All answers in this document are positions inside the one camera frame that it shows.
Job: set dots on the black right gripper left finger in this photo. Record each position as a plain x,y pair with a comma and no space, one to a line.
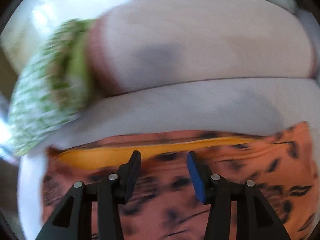
72,217

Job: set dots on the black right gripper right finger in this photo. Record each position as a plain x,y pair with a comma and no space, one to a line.
255,217

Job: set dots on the orange black floral garment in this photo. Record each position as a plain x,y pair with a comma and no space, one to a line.
164,203

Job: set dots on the pale lilac quilted mattress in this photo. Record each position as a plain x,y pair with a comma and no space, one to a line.
257,106

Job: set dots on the green white patterned pillow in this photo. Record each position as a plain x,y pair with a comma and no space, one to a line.
53,88

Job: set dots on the pink bolster cushion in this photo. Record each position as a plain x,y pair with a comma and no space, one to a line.
152,43

